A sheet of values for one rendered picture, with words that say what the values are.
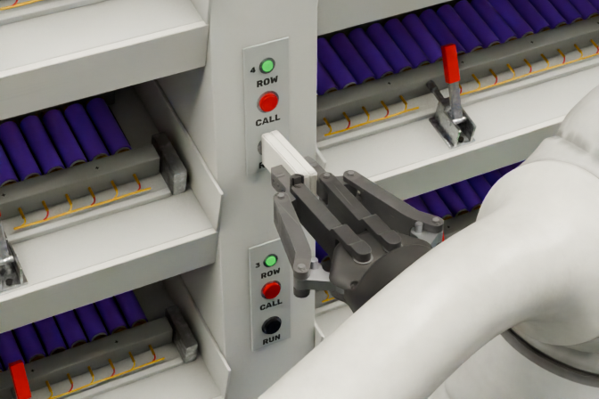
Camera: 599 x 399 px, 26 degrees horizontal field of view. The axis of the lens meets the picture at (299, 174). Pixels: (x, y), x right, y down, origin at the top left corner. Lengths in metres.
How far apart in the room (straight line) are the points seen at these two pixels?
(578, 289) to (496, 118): 0.57
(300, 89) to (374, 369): 0.49
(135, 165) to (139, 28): 0.17
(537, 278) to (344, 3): 0.44
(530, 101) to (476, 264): 0.64
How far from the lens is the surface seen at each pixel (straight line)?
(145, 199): 1.12
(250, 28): 1.02
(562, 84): 1.31
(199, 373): 1.25
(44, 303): 1.09
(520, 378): 0.78
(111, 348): 1.24
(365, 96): 1.20
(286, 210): 0.99
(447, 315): 0.63
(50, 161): 1.13
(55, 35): 0.98
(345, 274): 0.93
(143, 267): 1.10
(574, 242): 0.69
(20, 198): 1.10
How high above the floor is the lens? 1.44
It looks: 36 degrees down
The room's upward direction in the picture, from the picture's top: straight up
